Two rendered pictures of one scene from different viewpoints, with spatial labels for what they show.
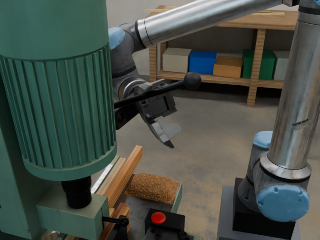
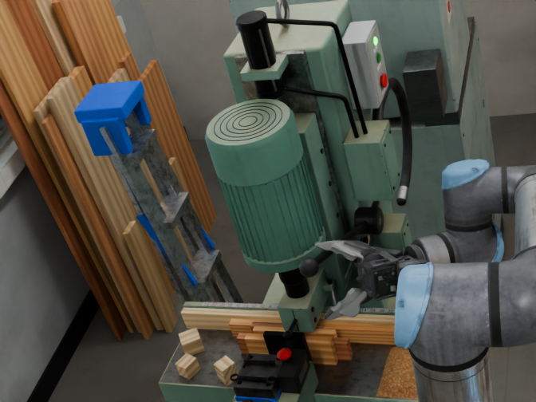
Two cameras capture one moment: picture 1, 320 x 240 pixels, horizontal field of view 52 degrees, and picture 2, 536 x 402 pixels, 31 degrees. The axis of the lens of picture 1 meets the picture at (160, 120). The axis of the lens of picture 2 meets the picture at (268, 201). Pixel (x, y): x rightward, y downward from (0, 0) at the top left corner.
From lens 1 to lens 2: 1.85 m
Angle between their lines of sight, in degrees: 82
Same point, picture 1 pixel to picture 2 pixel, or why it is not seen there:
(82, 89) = (233, 203)
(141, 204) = (373, 367)
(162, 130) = (346, 301)
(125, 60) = (451, 212)
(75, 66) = (226, 187)
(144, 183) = (394, 355)
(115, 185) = (381, 329)
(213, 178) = not seen: outside the picture
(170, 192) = (388, 387)
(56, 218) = not seen: hidden behind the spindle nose
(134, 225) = (339, 367)
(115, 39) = (446, 180)
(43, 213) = not seen: hidden behind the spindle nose
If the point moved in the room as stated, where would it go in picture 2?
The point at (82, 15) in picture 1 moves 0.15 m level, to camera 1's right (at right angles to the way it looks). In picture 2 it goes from (220, 159) to (214, 206)
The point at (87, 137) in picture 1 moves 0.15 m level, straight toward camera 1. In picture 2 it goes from (241, 237) to (169, 261)
